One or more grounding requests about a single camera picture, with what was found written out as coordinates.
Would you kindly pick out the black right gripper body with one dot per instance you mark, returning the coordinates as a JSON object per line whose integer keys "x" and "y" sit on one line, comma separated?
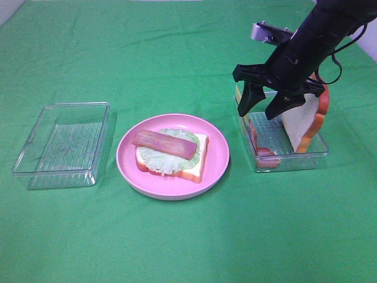
{"x": 289, "y": 67}

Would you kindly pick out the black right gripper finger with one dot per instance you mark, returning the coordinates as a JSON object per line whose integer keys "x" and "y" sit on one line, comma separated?
{"x": 252, "y": 94}
{"x": 282, "y": 103}

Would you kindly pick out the wavy bacon strip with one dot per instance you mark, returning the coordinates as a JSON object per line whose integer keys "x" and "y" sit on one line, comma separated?
{"x": 262, "y": 151}

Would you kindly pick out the pink bacon strip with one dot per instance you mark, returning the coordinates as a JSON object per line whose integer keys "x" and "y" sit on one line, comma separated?
{"x": 165, "y": 143}

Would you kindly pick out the white toast bread slice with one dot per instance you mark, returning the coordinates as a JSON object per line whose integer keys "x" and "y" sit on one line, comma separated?
{"x": 197, "y": 168}

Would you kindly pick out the green lettuce leaf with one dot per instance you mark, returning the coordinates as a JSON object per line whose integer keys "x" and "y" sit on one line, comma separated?
{"x": 168, "y": 162}

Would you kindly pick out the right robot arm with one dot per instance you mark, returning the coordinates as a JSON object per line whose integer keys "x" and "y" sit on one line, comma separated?
{"x": 344, "y": 18}

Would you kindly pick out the yellow cheese slice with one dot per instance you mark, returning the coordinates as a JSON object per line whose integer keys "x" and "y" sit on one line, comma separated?
{"x": 238, "y": 99}

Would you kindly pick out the upright toast bread slice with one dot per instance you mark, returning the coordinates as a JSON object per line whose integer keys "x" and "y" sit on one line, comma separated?
{"x": 303, "y": 122}

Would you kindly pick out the clear right plastic container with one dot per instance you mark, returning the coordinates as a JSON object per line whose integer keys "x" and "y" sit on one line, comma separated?
{"x": 272, "y": 134}

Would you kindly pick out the clear plastic container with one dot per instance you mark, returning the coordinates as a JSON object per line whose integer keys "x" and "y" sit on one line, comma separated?
{"x": 65, "y": 147}
{"x": 272, "y": 134}

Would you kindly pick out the green tablecloth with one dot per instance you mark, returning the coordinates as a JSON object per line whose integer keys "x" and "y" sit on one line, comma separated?
{"x": 150, "y": 58}

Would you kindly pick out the pink round plate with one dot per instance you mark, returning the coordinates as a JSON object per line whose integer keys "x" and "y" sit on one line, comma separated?
{"x": 167, "y": 177}

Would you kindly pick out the clear left plastic container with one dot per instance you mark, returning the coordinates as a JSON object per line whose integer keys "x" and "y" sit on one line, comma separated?
{"x": 65, "y": 147}

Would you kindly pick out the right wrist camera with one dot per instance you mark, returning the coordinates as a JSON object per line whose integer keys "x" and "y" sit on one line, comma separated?
{"x": 269, "y": 34}

